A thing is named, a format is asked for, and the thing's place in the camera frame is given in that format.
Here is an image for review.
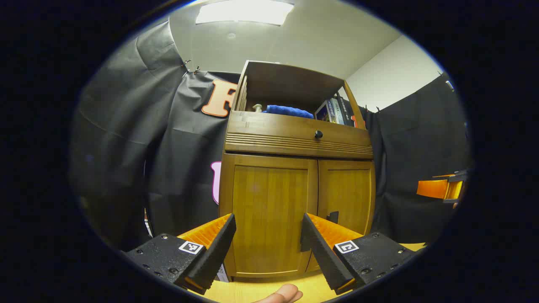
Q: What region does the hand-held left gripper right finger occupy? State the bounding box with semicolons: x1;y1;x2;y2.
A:
300;213;422;295

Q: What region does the wooden cabinet door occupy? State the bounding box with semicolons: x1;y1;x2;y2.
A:
219;154;318;278
307;159;376;272

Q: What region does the dark blue book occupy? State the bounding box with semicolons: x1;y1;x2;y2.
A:
314;100;334;123

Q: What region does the blue folded towel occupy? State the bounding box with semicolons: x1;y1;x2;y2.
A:
263;105;314;119

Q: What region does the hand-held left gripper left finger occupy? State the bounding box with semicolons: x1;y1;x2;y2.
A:
122;213;237;295

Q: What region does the brown wooden shoe cabinet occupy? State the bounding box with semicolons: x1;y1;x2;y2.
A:
218;60;376;283

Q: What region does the rectangular ceiling light panel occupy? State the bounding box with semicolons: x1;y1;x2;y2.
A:
196;0;294;26

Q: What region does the wooden drawer with black knob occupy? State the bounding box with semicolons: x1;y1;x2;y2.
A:
224;111;374;159

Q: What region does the black backdrop cloth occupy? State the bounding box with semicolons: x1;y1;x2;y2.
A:
69;19;471;253

